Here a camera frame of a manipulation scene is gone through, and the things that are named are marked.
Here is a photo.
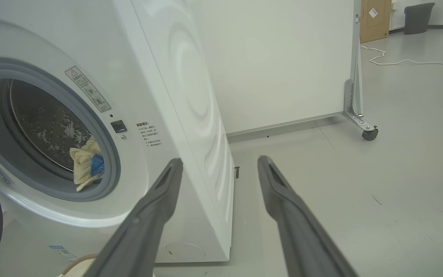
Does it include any white front-load washing machine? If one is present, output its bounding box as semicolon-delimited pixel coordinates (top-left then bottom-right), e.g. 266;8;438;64
0;0;235;277

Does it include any grey trash bin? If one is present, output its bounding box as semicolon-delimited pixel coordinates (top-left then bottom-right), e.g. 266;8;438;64
404;3;435;35

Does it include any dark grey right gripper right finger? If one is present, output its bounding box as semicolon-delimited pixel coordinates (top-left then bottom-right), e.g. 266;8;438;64
257;155;358;277

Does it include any grey partition foot with caster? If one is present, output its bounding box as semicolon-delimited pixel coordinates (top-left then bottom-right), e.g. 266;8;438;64
343;0;378;141

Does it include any brown cardboard box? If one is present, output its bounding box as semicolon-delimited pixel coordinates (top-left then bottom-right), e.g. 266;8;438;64
360;0;392;43

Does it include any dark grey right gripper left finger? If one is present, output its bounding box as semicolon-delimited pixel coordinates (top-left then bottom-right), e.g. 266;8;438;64
83;158;184;277

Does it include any white warning sticker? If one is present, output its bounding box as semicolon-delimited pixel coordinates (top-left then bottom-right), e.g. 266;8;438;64
65;66;111;113

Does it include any white floor cable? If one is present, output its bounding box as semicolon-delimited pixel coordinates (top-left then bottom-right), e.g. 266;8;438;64
361;45;443;70

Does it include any blue energy label sticker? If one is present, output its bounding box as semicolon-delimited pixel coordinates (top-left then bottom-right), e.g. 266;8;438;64
48;245;78;262

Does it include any cream perforated laundry basket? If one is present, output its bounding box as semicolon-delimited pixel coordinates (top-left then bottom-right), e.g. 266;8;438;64
58;253;101;277

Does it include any white partition board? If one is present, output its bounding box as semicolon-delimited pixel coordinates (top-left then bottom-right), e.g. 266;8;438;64
191;0;361;137

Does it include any cream garment with blue cuff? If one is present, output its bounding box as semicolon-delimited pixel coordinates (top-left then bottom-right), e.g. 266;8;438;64
70;135;105;192

